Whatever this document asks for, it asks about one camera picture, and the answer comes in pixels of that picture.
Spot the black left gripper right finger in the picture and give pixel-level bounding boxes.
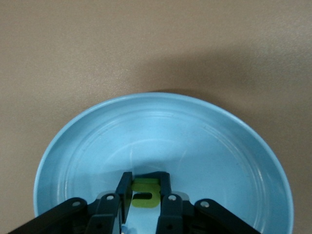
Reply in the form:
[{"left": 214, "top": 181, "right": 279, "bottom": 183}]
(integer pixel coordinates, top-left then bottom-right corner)
[{"left": 156, "top": 172, "right": 262, "bottom": 234}]

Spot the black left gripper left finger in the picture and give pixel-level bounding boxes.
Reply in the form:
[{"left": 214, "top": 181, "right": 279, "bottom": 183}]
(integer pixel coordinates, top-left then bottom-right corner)
[{"left": 7, "top": 172, "right": 134, "bottom": 234}]

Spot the green lowercase letter n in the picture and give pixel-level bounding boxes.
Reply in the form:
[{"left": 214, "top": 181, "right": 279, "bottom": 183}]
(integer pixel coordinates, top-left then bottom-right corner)
[{"left": 131, "top": 178, "right": 161, "bottom": 209}]

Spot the blue plate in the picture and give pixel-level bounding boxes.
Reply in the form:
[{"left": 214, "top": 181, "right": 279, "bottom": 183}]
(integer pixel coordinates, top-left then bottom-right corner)
[{"left": 34, "top": 92, "right": 293, "bottom": 234}]

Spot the brown table mat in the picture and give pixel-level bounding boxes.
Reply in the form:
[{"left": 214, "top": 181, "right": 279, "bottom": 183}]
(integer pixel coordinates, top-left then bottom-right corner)
[{"left": 0, "top": 0, "right": 312, "bottom": 234}]

